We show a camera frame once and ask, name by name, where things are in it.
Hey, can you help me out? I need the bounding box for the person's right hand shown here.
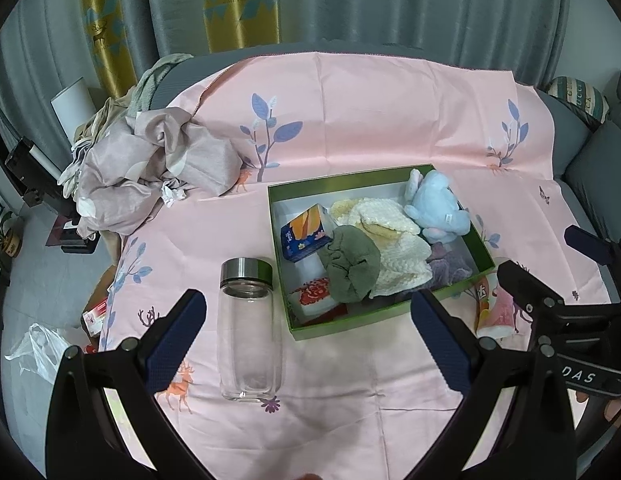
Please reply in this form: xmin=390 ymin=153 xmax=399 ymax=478
xmin=575 ymin=389 xmax=621 ymax=422

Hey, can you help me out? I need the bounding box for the white cream fluffy cloth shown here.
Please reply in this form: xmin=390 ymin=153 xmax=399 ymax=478
xmin=368 ymin=232 xmax=435 ymax=297

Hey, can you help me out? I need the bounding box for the red and white sock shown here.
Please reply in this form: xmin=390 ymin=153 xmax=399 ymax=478
xmin=289 ymin=255 xmax=349 ymax=323

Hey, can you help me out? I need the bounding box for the crumpled white paper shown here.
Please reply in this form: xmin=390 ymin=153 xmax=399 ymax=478
xmin=159 ymin=181 xmax=188 ymax=207

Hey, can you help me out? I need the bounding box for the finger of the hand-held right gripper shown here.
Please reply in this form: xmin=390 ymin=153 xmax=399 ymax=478
xmin=565 ymin=225 xmax=621 ymax=281
xmin=497 ymin=260 xmax=621 ymax=357

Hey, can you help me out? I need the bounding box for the potted plant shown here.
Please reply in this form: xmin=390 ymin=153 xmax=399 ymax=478
xmin=0 ymin=200 xmax=24 ymax=261

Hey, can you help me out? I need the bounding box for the grey-green cloth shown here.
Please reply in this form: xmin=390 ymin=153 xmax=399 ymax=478
xmin=126 ymin=52 xmax=195 ymax=113

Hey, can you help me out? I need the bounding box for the white plastic bag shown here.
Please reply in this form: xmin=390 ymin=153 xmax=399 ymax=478
xmin=5 ymin=322 xmax=74 ymax=386

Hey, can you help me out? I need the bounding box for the grey sofa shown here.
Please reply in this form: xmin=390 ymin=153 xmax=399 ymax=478
xmin=148 ymin=52 xmax=621 ymax=281

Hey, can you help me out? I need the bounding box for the purple fluffy cloth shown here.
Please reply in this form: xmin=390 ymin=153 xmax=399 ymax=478
xmin=427 ymin=241 xmax=475 ymax=291

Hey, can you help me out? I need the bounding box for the pink printed bed sheet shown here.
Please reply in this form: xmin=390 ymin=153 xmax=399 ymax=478
xmin=98 ymin=50 xmax=621 ymax=480

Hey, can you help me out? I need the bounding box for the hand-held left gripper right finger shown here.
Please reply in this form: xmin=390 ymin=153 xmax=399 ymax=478
xmin=411 ymin=290 xmax=576 ymax=480

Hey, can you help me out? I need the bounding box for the white cylinder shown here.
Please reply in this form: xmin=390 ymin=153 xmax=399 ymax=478
xmin=50 ymin=77 xmax=96 ymax=136

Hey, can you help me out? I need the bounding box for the patterned cushion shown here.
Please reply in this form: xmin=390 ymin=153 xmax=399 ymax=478
xmin=547 ymin=76 xmax=610 ymax=122

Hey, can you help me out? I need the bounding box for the green cardboard box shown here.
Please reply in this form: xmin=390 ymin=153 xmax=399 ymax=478
xmin=267 ymin=163 xmax=496 ymax=343

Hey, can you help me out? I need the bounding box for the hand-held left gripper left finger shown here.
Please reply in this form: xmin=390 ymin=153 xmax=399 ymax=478
xmin=44 ymin=288 xmax=207 ymax=480

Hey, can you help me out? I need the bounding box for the brown cardboard piece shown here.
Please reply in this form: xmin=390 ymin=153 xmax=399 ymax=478
xmin=88 ymin=262 xmax=124 ymax=311

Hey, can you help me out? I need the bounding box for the glass bottle with metal lid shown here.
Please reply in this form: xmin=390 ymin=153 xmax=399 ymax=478
xmin=219 ymin=257 xmax=284 ymax=403

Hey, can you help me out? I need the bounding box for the crumpled beige bedding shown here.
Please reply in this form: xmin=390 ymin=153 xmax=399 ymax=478
xmin=58 ymin=105 xmax=246 ymax=236

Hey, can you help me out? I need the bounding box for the black device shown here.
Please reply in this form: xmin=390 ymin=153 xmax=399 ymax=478
xmin=4 ymin=136 xmax=74 ymax=211

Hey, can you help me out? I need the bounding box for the blue orange tissue packet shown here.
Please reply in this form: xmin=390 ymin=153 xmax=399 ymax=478
xmin=280 ymin=203 xmax=334 ymax=262

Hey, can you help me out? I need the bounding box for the yellowish cream fluffy cloth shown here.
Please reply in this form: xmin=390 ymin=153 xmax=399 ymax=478
xmin=329 ymin=196 xmax=422 ymax=238

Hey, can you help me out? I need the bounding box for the red white small box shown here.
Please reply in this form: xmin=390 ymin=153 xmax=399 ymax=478
xmin=80 ymin=297 xmax=111 ymax=338

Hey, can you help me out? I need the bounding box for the grey and yellow curtain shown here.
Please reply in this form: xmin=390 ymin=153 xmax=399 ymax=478
xmin=0 ymin=0 xmax=621 ymax=126

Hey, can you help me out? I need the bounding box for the pink white tissue packet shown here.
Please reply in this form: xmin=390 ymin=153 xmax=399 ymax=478
xmin=475 ymin=269 xmax=522 ymax=339

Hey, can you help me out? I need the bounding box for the blue plush toy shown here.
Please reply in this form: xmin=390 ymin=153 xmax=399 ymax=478
xmin=403 ymin=168 xmax=472 ymax=245

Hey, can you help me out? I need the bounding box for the green fluffy cloth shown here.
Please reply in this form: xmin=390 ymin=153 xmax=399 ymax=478
xmin=318 ymin=225 xmax=382 ymax=303

